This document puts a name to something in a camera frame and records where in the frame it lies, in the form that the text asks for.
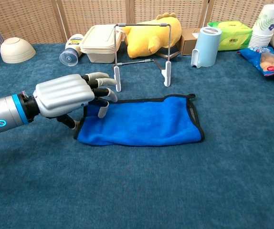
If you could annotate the blue and grey cloth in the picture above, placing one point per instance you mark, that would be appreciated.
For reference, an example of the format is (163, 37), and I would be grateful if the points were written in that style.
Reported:
(139, 124)

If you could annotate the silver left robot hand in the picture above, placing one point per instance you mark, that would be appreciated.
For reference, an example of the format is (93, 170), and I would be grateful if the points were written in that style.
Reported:
(63, 95)

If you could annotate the stack of paper cups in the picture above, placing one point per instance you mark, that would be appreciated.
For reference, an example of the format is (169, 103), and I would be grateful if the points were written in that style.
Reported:
(263, 26)

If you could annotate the light blue cylinder holder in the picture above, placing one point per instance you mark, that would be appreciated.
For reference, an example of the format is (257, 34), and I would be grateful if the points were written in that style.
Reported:
(208, 47)

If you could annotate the blue cookie snack bag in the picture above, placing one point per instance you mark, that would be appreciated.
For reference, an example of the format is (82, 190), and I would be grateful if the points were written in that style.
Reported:
(263, 59)

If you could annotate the teal table cloth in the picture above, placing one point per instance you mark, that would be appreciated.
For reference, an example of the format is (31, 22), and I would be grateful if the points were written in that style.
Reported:
(235, 143)

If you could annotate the woven folding screen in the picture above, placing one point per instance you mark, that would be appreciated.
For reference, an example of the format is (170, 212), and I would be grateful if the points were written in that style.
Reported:
(91, 14)

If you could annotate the mayonnaise squeeze bottle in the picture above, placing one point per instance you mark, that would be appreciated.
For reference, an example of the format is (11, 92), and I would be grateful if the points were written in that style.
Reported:
(69, 57)

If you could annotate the green tissue pack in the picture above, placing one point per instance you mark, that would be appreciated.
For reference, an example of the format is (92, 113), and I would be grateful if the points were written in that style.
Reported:
(235, 35)

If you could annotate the beige upturned bowl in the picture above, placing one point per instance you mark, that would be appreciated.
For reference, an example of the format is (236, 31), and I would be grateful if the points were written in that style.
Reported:
(16, 51)

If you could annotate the beige lidded lunch box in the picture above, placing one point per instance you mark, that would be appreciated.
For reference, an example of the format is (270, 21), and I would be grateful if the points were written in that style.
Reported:
(96, 45)

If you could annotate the brown cardboard box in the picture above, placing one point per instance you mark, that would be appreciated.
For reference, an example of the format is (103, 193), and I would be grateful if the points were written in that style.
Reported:
(187, 44)

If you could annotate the yellow plush toy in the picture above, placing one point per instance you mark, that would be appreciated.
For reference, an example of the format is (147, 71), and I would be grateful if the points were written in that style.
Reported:
(146, 38)

